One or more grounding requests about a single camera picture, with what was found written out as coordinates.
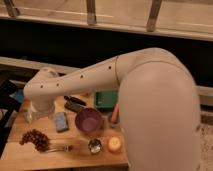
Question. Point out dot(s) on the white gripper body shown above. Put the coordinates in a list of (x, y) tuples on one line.
[(41, 109)]

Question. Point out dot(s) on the black chair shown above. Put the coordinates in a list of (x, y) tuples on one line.
[(9, 104)]

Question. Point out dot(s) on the dark red grape bunch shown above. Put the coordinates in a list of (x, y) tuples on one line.
[(39, 139)]

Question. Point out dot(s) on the orange carrot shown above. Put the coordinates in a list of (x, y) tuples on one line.
[(115, 113)]

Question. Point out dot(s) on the purple bowl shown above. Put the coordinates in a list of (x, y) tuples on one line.
[(88, 120)]

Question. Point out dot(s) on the wooden table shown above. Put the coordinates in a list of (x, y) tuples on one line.
[(26, 157)]

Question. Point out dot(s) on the dark rectangular block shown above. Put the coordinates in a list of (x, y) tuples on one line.
[(73, 106)]

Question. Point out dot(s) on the small metal cup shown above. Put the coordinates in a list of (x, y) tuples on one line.
[(94, 146)]

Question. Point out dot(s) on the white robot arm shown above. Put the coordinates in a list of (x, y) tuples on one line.
[(158, 105)]

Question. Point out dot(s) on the blue sponge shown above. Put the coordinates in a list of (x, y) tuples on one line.
[(61, 123)]

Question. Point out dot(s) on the green plastic tray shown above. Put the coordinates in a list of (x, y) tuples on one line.
[(105, 100)]

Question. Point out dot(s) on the black brush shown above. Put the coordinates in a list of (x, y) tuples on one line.
[(75, 100)]

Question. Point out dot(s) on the grey-blue cloth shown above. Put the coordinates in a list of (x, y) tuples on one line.
[(26, 116)]

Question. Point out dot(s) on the yellow round fruit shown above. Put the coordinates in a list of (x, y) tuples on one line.
[(114, 144)]

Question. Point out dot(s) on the small blue cup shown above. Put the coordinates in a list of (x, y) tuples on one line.
[(114, 124)]

